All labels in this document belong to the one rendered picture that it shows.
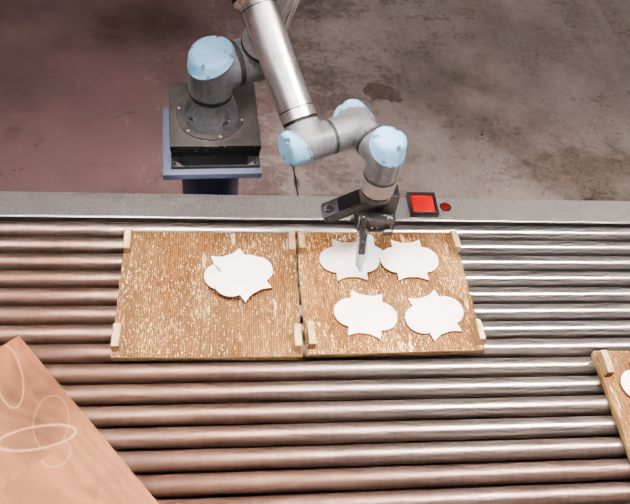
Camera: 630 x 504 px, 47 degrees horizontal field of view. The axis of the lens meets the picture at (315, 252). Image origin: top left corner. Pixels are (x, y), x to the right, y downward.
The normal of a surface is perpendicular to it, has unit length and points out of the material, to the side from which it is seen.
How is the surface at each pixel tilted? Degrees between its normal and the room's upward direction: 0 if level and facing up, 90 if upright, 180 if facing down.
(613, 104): 0
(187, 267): 0
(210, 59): 10
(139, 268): 0
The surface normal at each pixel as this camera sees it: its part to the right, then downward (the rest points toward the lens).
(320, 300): 0.11, -0.62
